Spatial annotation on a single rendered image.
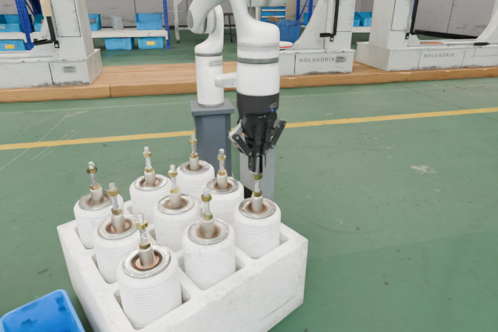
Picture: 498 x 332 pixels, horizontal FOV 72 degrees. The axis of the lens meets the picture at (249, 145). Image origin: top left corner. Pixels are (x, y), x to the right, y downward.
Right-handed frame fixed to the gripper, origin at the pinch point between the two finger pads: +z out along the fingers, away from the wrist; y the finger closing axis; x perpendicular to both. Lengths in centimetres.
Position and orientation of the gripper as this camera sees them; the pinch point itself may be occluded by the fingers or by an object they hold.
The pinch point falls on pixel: (256, 163)
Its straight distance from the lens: 65.0
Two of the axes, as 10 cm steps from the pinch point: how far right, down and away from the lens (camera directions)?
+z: 0.0, 9.2, 3.9
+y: 7.7, -2.5, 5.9
